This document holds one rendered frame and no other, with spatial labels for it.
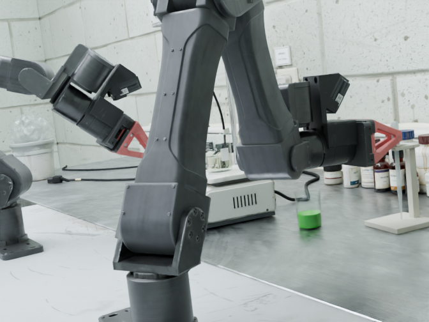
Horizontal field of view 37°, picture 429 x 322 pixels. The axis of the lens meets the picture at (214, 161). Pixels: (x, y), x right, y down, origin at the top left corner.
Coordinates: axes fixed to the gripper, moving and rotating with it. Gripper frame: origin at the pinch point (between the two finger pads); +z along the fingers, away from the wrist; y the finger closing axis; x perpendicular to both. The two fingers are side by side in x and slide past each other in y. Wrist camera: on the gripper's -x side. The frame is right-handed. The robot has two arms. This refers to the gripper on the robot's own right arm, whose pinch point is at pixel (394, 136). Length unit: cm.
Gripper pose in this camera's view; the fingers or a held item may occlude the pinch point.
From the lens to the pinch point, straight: 103.3
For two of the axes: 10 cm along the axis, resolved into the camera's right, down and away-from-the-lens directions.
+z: 9.1, -1.4, 3.8
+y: -3.9, -0.7, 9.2
